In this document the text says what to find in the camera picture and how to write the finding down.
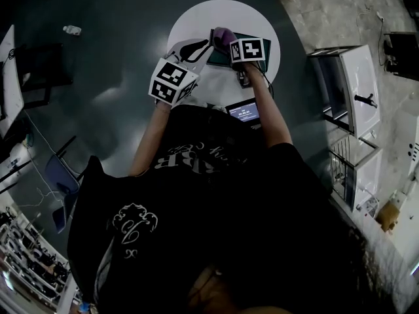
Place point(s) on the black faucet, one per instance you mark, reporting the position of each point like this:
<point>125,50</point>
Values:
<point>365,99</point>

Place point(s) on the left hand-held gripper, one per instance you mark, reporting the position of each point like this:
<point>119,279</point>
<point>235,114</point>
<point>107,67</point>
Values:
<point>170,83</point>

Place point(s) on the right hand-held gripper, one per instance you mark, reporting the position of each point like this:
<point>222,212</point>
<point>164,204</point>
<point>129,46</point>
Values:
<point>247,49</point>

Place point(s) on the white power strip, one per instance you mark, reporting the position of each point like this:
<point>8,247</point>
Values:
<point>380,15</point>

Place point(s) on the purple cloth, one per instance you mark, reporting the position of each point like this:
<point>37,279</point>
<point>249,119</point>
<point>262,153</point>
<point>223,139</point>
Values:
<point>224,38</point>

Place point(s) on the black frame glass cabinet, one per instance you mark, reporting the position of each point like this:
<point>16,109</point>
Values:
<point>42,64</point>

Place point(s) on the person's white right shoe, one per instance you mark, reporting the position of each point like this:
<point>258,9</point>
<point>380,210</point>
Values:
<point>217,107</point>

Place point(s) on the blue chair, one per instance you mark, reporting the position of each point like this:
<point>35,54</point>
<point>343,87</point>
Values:
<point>60,178</point>

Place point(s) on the brown cardboard box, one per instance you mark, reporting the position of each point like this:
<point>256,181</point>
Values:
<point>388,216</point>

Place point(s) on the white shelf of devices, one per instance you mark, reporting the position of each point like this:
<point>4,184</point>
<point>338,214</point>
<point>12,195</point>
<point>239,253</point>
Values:
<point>29,260</point>

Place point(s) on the white appliance with round holes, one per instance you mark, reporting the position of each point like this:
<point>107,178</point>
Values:
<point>414,152</point>

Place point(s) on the white cabinet with metal rack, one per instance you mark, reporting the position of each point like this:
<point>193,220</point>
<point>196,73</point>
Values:
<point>368,172</point>

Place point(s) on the person's left forearm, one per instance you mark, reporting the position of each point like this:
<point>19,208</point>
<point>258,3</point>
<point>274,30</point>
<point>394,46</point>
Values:
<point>147,142</point>

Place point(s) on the person's right forearm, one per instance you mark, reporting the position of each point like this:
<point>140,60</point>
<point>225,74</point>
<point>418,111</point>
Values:
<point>271,110</point>

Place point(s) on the black frame table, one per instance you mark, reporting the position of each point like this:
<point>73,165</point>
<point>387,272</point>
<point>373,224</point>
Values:
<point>402,54</point>

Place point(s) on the person's black printed shirt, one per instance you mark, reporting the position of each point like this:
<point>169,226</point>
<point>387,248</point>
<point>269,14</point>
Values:
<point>212,224</point>

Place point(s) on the white bottle on floor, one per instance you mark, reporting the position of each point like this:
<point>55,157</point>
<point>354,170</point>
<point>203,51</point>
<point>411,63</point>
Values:
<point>72,30</point>

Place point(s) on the white vanity cabinet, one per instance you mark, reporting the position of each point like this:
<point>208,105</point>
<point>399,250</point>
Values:
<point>357,74</point>

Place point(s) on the dark green box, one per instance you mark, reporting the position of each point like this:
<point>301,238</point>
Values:
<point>219,59</point>

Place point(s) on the white desk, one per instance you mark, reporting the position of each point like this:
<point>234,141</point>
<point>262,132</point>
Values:
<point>10,87</point>

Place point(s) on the small black display screen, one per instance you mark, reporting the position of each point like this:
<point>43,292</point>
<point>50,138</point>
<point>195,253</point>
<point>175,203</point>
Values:
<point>244,113</point>

